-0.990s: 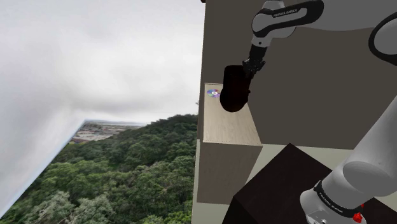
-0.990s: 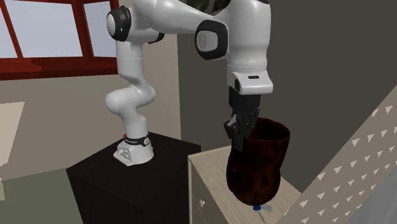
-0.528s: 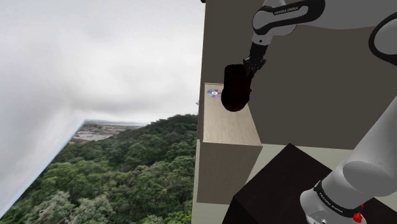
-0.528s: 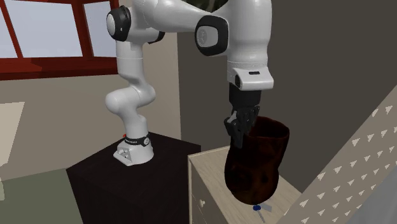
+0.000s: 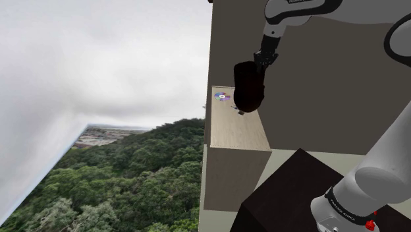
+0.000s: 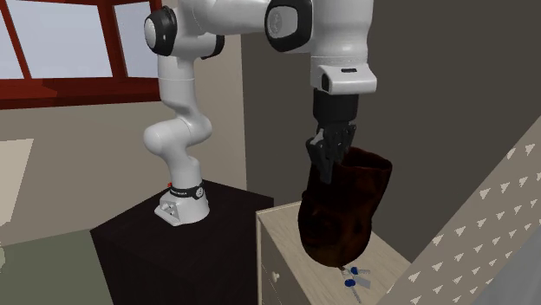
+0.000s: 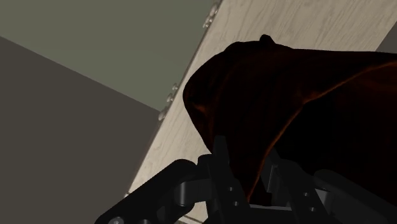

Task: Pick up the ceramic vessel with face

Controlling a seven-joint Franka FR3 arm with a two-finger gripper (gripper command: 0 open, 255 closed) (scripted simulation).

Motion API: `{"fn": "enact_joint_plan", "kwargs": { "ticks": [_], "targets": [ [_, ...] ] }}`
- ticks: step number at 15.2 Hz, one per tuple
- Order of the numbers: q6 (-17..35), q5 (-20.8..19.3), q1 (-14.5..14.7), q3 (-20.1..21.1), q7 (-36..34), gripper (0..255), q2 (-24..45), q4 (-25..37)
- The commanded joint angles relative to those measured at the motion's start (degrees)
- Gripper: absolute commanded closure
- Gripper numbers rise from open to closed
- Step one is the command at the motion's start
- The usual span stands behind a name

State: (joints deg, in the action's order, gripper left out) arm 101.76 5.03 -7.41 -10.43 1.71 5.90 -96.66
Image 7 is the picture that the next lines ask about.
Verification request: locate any pale wooden door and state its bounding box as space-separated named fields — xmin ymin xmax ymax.
xmin=124 ymin=0 xmax=397 ymax=224

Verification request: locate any dark brown rounded thing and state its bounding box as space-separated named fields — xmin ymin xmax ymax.
xmin=182 ymin=34 xmax=397 ymax=206

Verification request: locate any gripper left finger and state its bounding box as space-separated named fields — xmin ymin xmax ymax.
xmin=94 ymin=135 xmax=251 ymax=224

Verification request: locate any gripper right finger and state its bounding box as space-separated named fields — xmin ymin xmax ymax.
xmin=261 ymin=148 xmax=397 ymax=224

